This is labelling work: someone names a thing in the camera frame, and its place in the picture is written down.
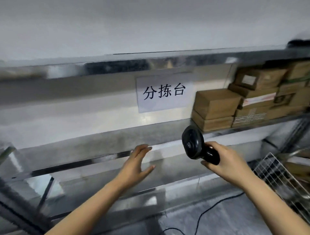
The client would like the person's right hand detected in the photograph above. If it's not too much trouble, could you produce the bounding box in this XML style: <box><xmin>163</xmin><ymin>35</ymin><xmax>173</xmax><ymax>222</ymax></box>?
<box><xmin>201</xmin><ymin>141</ymin><xmax>253</xmax><ymax>187</ymax></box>

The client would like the person's left hand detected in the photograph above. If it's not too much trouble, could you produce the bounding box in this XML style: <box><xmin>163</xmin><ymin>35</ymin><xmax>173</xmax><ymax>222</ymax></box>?
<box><xmin>112</xmin><ymin>144</ymin><xmax>156</xmax><ymax>193</ymax></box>

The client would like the marker scrawl label cardboard box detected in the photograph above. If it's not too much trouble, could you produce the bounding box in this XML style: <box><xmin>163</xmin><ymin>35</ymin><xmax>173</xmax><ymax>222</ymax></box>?
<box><xmin>191</xmin><ymin>110</ymin><xmax>234</xmax><ymax>132</ymax></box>

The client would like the stack of cardboard boxes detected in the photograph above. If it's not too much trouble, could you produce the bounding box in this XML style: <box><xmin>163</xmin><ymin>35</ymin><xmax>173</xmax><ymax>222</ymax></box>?
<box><xmin>229</xmin><ymin>60</ymin><xmax>310</xmax><ymax>128</ymax></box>

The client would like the white sticker cardboard box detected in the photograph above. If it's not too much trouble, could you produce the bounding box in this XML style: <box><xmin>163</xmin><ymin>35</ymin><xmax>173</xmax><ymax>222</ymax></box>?
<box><xmin>282</xmin><ymin>150</ymin><xmax>310</xmax><ymax>181</ymax></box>

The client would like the yellow corner label cardboard box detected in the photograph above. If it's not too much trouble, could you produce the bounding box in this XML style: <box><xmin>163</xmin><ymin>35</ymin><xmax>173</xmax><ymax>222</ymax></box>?
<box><xmin>233</xmin><ymin>67</ymin><xmax>287</xmax><ymax>90</ymax></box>

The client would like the person's right forearm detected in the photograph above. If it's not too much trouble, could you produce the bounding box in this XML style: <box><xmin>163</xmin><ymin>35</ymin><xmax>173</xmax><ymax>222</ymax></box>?
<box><xmin>238</xmin><ymin>172</ymin><xmax>310</xmax><ymax>235</ymax></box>

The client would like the person's left forearm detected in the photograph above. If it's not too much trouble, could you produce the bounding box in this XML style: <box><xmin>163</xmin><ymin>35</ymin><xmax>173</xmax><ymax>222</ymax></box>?
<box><xmin>45</xmin><ymin>180</ymin><xmax>126</xmax><ymax>235</ymax></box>

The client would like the metal shelving rack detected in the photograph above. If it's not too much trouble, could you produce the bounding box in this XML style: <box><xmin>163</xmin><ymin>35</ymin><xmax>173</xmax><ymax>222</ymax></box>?
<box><xmin>0</xmin><ymin>45</ymin><xmax>310</xmax><ymax>235</ymax></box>

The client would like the black object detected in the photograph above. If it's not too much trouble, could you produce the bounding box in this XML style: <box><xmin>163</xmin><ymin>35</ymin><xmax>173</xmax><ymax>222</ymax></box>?
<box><xmin>287</xmin><ymin>38</ymin><xmax>310</xmax><ymax>48</ymax></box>

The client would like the white paper sign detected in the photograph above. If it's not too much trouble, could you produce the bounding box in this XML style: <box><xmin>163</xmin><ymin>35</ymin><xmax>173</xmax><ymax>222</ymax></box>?
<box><xmin>135</xmin><ymin>72</ymin><xmax>194</xmax><ymax>114</ymax></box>

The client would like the white wire basket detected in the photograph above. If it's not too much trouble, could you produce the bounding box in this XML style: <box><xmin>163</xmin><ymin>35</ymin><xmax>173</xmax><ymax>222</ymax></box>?
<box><xmin>253</xmin><ymin>152</ymin><xmax>310</xmax><ymax>218</ymax></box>

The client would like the black scanner cable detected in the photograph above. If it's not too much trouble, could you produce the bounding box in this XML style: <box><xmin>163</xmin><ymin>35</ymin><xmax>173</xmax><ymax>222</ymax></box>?
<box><xmin>157</xmin><ymin>192</ymin><xmax>245</xmax><ymax>235</ymax></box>

